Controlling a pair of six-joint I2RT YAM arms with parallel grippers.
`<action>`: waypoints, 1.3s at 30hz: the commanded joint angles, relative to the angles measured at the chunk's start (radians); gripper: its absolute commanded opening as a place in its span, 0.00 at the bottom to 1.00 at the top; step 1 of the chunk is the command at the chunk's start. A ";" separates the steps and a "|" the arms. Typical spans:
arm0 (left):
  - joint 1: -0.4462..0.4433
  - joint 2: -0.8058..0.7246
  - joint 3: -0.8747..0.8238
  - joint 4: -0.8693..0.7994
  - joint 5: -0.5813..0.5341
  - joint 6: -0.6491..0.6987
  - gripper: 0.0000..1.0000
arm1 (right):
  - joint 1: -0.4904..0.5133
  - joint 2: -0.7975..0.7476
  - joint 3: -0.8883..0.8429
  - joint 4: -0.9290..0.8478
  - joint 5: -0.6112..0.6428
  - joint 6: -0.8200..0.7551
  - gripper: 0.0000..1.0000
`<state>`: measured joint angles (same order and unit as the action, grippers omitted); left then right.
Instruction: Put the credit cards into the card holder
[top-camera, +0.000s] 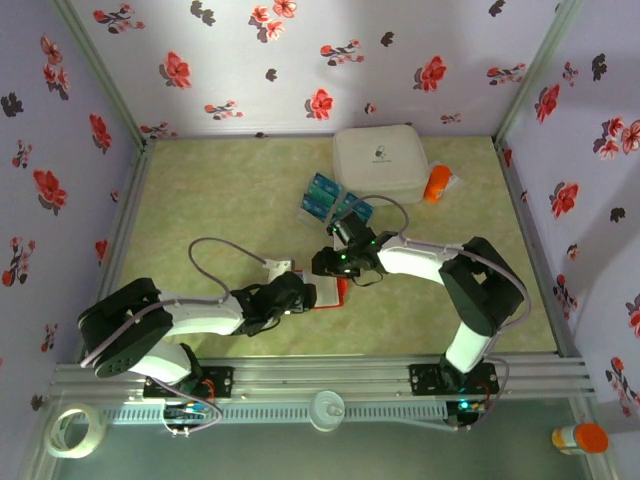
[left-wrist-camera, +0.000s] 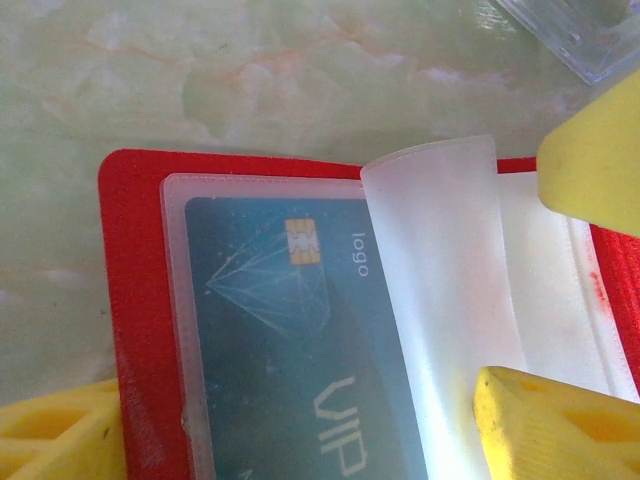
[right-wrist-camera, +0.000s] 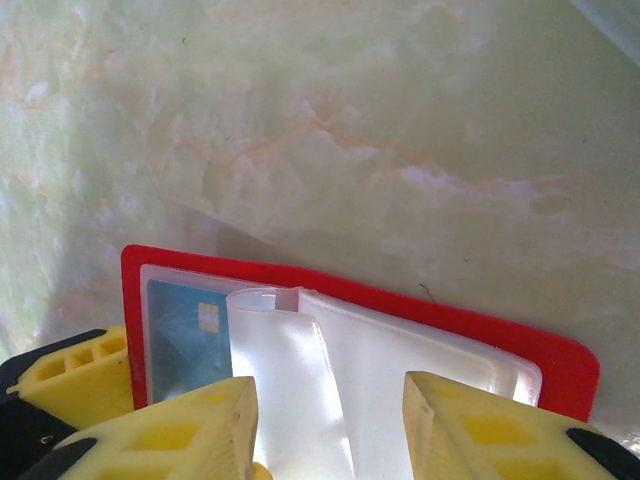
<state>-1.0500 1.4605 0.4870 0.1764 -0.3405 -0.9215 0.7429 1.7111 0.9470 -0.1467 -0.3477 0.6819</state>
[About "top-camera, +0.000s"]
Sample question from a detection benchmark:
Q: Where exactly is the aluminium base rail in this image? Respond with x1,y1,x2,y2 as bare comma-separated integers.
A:
49,352,599,404

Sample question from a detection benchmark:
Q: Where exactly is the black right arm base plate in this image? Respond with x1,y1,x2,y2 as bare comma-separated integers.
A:
408,362,500,399

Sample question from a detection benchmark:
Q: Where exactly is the orange pill bottle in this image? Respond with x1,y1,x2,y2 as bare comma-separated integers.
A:
424,164,454,203

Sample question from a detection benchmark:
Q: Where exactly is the small controller board green light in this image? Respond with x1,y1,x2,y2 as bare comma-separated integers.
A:
452,397,489,416

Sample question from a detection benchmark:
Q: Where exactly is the aluminium frame post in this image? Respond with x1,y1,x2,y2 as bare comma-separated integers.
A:
494,0,587,146
49,0,154,151

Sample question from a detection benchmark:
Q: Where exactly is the bottle with orange lid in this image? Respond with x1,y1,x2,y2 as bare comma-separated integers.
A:
551,422,610,457

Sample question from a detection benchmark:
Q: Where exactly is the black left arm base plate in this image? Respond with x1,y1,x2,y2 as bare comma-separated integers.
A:
192,364,236,401

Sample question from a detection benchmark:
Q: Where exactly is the white slotted cable duct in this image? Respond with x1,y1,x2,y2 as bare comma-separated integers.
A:
107,402,449,426

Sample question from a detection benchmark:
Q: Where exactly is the aluminium table side rail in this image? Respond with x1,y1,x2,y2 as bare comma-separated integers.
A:
82,139,156,361
494,139,576,359

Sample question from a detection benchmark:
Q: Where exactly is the lavender right arm cable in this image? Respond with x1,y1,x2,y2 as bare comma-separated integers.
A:
349,194,531,434

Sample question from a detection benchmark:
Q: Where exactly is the lavender arm cable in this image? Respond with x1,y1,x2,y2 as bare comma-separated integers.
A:
349,194,531,434
79,237,271,369

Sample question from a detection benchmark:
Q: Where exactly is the blue VIP card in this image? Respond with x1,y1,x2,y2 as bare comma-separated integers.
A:
342,192,376,216
300,195,331,220
312,172,345,194

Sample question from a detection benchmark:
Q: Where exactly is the white square storage case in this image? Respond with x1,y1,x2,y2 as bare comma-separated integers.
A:
332,123,431,206

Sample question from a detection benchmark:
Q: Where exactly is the lavender left arm cable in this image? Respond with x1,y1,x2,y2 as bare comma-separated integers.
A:
79,237,271,369

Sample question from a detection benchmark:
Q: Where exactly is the white paper leaflet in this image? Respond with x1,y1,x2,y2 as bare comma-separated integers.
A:
428,159,461,194

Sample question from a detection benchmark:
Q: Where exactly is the green circuit board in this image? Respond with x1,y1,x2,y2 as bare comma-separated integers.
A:
164,399,211,421

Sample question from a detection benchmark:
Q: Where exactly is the clear tape roll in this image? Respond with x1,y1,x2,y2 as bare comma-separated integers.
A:
45,407,107,460

